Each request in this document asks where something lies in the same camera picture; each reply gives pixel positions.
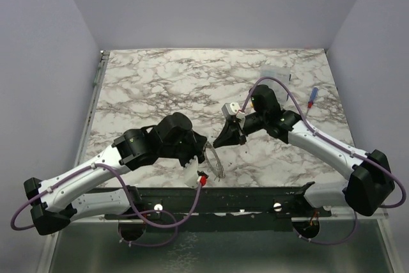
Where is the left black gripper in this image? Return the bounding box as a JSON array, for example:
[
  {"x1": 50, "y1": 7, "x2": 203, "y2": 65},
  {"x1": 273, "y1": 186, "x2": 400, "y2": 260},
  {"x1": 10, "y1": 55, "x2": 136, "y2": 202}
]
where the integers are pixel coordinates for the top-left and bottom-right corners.
[{"x1": 160, "y1": 130, "x2": 207, "y2": 172}]

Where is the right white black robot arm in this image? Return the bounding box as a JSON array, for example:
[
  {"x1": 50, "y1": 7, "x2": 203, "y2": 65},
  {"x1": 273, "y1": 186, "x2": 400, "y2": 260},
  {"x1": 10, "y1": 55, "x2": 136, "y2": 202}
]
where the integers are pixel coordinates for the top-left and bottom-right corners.
[{"x1": 213, "y1": 84, "x2": 395, "y2": 216}]

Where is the perforated metal ring disc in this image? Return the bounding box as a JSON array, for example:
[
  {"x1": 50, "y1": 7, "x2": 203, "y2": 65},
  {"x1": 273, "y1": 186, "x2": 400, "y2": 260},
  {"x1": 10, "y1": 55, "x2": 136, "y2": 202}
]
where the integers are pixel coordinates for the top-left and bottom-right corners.
[{"x1": 204, "y1": 141, "x2": 225, "y2": 181}]

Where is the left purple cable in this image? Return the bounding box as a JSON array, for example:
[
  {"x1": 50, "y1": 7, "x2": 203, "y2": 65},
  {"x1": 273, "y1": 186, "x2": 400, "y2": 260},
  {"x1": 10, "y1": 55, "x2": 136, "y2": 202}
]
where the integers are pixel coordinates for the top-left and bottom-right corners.
[{"x1": 10, "y1": 162, "x2": 204, "y2": 248}]

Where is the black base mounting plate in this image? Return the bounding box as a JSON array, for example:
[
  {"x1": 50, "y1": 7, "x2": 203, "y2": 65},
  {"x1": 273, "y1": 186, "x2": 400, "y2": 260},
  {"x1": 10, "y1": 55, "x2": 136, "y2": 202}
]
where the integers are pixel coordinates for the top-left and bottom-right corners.
[{"x1": 104, "y1": 185, "x2": 333, "y2": 233}]

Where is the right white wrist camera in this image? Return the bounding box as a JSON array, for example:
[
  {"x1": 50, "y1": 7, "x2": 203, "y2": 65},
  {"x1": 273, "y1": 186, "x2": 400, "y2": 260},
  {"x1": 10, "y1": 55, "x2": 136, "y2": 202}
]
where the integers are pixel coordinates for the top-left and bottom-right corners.
[{"x1": 222, "y1": 102, "x2": 245, "y2": 122}]

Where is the clear plastic screw box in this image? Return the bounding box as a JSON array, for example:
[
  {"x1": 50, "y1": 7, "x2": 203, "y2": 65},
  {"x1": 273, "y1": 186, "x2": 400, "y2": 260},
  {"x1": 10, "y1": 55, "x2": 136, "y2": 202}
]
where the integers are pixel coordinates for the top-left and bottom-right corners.
[{"x1": 260, "y1": 65, "x2": 291, "y2": 105}]

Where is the purple cable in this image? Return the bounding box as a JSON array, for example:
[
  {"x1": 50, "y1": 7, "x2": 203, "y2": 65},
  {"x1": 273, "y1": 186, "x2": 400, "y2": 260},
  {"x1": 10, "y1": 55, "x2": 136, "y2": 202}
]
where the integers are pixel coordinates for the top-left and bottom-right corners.
[
  {"x1": 239, "y1": 76, "x2": 403, "y2": 247},
  {"x1": 10, "y1": 162, "x2": 204, "y2": 248}
]

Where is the aluminium rail frame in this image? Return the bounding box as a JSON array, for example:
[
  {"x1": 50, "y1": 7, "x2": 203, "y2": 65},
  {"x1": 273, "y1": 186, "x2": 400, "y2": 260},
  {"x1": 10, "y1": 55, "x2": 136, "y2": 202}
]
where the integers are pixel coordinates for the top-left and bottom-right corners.
[{"x1": 44, "y1": 49, "x2": 396, "y2": 272}]

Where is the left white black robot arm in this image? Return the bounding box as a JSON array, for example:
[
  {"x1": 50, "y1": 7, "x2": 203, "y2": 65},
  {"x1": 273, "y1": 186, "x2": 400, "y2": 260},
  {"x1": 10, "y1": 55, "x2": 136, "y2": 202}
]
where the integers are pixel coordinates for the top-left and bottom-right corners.
[{"x1": 24, "y1": 113, "x2": 207, "y2": 235}]

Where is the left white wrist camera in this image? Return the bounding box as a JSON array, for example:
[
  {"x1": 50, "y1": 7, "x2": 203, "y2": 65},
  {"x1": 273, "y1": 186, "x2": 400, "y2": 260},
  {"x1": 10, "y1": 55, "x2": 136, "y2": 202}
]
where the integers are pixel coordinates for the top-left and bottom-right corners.
[{"x1": 183, "y1": 156, "x2": 208, "y2": 189}]

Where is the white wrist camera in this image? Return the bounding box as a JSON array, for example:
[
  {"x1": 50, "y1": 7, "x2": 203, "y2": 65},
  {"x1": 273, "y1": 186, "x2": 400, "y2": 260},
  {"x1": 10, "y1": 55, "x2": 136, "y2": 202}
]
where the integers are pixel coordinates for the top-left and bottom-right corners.
[
  {"x1": 183, "y1": 156, "x2": 208, "y2": 189},
  {"x1": 222, "y1": 102, "x2": 245, "y2": 122}
]

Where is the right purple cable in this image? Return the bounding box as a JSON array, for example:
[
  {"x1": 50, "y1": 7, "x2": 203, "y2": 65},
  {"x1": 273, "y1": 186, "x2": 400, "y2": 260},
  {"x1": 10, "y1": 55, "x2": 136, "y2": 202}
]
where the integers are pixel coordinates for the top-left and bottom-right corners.
[{"x1": 239, "y1": 76, "x2": 403, "y2": 247}]

